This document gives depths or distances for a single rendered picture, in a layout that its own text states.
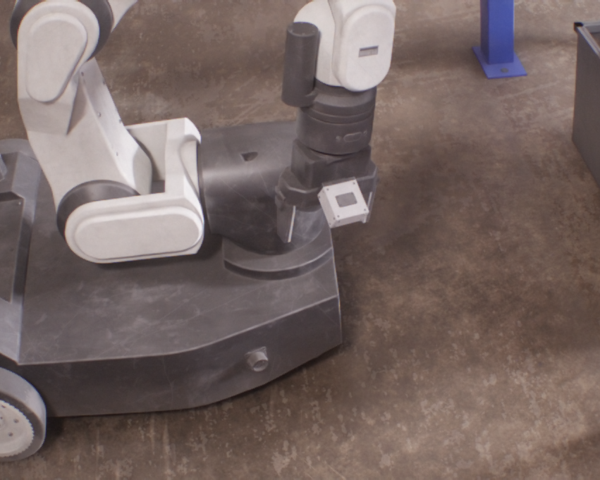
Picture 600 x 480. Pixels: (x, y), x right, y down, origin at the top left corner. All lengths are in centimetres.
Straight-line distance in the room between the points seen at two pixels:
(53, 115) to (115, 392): 43
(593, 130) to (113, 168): 90
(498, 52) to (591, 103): 38
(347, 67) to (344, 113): 7
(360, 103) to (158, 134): 52
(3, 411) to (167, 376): 27
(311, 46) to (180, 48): 127
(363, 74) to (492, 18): 109
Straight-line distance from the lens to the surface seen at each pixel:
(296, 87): 126
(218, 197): 161
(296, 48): 124
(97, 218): 160
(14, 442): 173
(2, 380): 162
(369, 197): 141
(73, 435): 176
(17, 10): 144
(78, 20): 141
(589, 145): 211
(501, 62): 238
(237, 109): 228
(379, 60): 124
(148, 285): 171
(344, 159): 134
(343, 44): 121
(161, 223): 160
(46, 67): 144
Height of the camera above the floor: 137
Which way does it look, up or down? 44 degrees down
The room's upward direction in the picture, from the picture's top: 6 degrees counter-clockwise
